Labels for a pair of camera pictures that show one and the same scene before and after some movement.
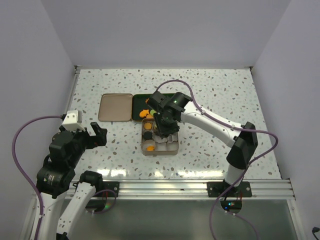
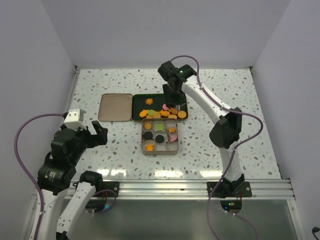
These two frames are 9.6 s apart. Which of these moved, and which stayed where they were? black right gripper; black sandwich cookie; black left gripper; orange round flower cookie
Moved: black right gripper
Stayed: black left gripper; orange round flower cookie; black sandwich cookie
